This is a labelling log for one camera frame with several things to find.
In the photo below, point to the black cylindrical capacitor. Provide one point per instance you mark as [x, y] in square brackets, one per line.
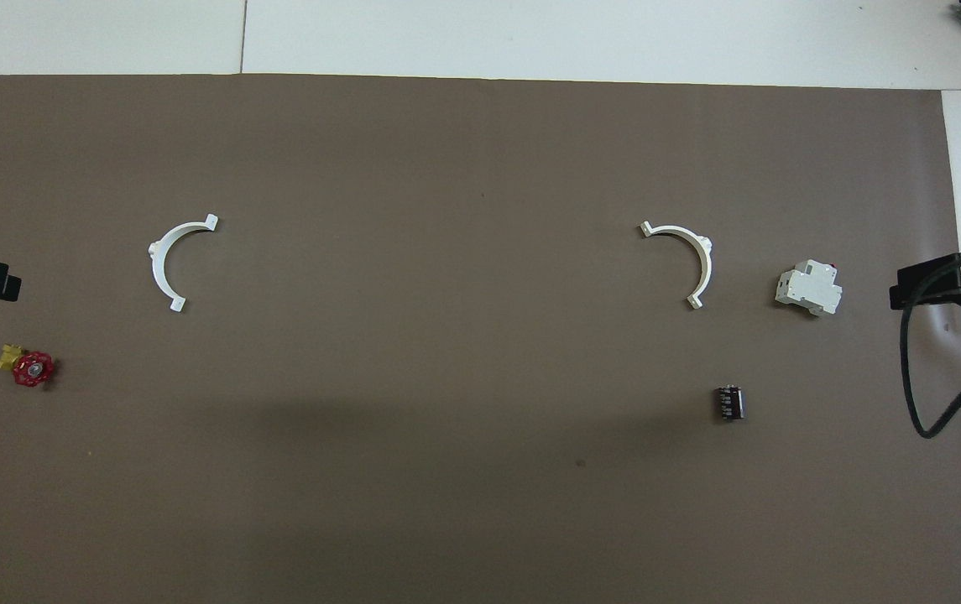
[730, 403]

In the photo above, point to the white circuit breaker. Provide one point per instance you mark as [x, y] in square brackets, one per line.
[807, 289]

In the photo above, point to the brown paper table mat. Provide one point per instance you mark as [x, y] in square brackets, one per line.
[480, 470]

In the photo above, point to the red and yellow valve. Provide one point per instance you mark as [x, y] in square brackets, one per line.
[32, 369]

